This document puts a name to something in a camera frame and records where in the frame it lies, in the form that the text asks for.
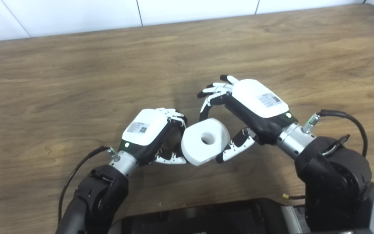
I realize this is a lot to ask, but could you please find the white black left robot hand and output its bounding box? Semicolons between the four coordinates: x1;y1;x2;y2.
118;108;188;166

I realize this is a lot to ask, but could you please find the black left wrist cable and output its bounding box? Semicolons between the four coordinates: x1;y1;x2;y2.
58;146;121;225

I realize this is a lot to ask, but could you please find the round white piece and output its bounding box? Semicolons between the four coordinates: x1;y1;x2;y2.
181;118;231;166

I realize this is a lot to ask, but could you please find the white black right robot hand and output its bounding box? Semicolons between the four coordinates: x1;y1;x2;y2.
197;75;298;163

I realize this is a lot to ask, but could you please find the black robot torso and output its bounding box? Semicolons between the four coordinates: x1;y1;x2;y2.
109;198;374;234

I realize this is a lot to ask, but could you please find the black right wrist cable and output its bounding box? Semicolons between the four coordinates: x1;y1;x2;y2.
302;110;368;158

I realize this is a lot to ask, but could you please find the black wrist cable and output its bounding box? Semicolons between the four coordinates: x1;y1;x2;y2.
58;146;121;225
302;110;368;158

